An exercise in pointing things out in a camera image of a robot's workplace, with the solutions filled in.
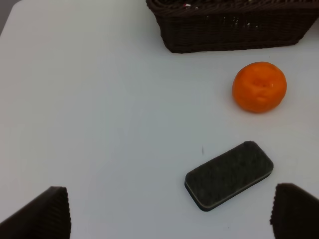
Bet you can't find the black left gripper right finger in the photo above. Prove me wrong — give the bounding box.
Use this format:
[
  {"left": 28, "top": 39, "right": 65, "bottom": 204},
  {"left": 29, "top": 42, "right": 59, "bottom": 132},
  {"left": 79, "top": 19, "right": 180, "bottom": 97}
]
[{"left": 270, "top": 183, "right": 319, "bottom": 239}]

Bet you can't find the dark brown wicker basket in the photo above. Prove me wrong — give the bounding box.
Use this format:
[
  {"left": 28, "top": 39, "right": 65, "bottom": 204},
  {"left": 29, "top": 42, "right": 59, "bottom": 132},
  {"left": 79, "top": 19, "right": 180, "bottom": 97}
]
[{"left": 146, "top": 0, "right": 319, "bottom": 53}]

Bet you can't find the black whiteboard eraser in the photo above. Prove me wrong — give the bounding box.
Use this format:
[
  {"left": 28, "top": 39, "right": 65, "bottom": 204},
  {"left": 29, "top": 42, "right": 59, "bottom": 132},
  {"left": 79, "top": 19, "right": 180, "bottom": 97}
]
[{"left": 184, "top": 141, "right": 274, "bottom": 212}]

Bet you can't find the orange tangerine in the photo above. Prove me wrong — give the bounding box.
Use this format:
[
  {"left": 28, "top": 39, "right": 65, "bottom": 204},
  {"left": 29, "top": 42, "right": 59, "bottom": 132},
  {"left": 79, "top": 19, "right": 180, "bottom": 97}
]
[{"left": 232, "top": 62, "right": 287, "bottom": 113}]

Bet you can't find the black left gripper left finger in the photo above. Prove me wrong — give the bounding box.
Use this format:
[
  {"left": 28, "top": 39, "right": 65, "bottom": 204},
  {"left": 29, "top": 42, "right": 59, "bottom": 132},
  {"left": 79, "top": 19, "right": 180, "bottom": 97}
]
[{"left": 0, "top": 186, "right": 72, "bottom": 239}]

